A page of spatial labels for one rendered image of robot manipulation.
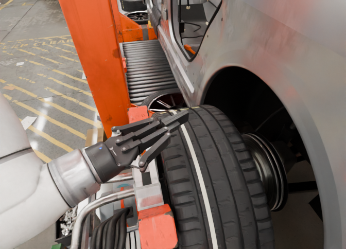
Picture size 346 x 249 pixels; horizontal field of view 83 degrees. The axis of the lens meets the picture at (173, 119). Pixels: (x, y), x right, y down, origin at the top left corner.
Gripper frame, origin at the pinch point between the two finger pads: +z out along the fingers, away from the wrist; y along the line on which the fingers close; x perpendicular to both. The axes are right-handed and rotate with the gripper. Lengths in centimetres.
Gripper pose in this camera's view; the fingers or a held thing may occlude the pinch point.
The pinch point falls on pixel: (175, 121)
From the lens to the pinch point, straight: 46.1
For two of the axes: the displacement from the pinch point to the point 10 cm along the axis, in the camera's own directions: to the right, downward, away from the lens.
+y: 6.2, 5.5, -5.6
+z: 7.9, -4.3, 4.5
